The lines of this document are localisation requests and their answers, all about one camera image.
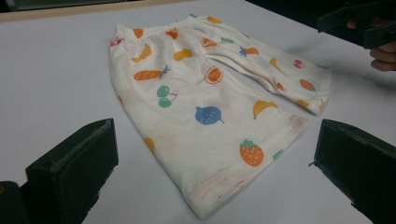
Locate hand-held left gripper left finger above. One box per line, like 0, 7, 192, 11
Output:
25, 118, 120, 224

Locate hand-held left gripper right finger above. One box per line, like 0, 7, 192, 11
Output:
312, 119, 396, 224

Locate white fruit-print pants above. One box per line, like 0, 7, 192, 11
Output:
108, 13, 332, 219

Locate light wooden table board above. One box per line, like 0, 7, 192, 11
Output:
0, 0, 200, 23

